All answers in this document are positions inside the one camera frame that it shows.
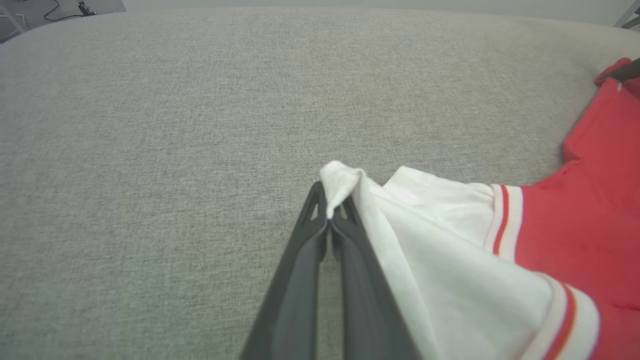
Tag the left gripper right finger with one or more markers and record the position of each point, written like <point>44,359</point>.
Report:
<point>365,300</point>

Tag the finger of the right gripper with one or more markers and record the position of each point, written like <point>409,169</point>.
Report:
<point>625,72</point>

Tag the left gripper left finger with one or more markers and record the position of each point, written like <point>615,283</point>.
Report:
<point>292,290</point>

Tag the red and white garment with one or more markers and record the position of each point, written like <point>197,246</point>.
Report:
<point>500,260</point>

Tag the white metal frame leg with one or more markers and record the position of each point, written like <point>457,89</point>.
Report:
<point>627,17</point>

